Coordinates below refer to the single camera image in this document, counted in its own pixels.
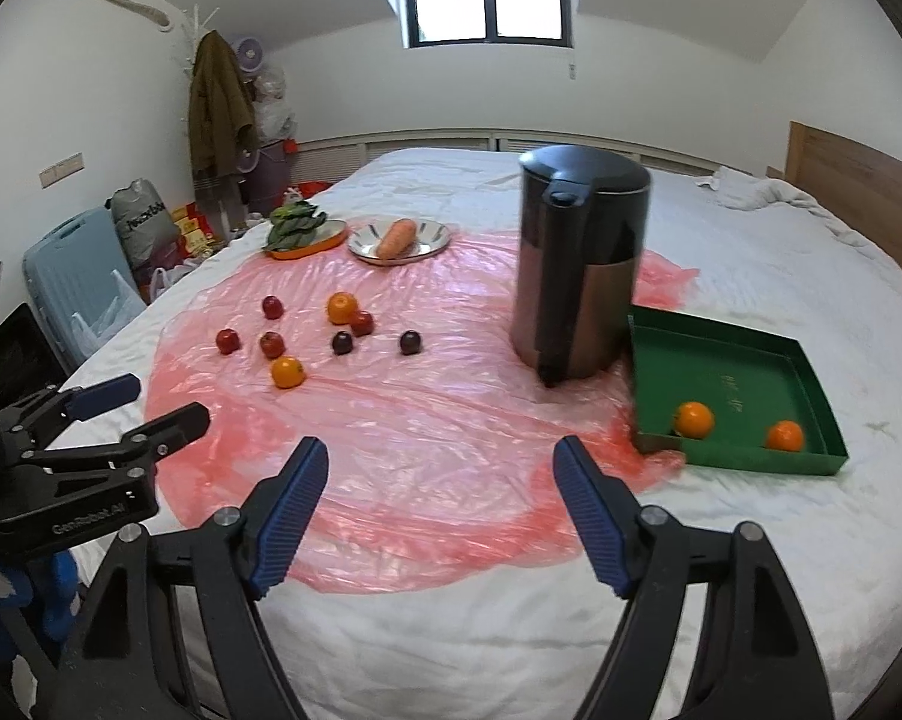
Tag dark steel kettle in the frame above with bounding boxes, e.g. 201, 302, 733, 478
511, 144, 653, 389

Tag purple bin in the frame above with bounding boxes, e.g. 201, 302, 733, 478
241, 136, 296, 215

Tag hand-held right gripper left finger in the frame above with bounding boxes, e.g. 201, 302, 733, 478
56, 435, 330, 720

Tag orange oval dish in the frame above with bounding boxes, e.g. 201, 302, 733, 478
265, 219, 349, 262

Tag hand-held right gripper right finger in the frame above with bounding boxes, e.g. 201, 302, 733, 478
552, 435, 834, 720

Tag white radiator cover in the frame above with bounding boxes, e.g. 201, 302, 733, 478
293, 131, 767, 182

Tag pink plastic sheet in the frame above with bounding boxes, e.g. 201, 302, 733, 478
145, 229, 701, 595

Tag white bed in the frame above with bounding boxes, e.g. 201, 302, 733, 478
46, 146, 902, 720

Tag crumpled white blanket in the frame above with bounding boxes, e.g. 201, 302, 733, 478
694, 167, 872, 263

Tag person's left hand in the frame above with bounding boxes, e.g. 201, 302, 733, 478
0, 551, 80, 667

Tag brown coat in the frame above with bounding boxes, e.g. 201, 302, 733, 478
188, 30, 258, 182

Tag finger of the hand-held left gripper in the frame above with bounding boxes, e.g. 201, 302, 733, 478
23, 401, 212, 501
0, 373, 143, 458

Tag round metal plate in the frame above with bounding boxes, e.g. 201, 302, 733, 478
347, 217, 452, 266

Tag white plastic bag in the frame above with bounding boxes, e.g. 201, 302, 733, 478
68, 270, 148, 361

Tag carrot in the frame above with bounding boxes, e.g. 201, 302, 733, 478
376, 218, 418, 260

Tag small purple fan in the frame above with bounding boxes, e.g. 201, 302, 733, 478
229, 34, 264, 76

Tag grey printed bag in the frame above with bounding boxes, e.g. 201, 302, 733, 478
107, 178, 182, 271

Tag light blue suitcase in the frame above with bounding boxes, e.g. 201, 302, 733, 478
22, 208, 148, 376

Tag green tray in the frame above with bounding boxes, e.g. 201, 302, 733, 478
628, 305, 849, 477

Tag red and yellow boxes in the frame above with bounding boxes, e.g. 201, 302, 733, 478
169, 202, 215, 252

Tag leafy green vegetable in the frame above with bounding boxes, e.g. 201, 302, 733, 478
263, 200, 329, 252

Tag white coat rack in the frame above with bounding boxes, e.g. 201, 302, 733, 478
176, 4, 223, 83

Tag wooden headboard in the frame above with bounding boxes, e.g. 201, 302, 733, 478
766, 120, 902, 282

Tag bundle of clear plastic bags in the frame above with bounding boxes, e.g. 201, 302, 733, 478
251, 64, 298, 143

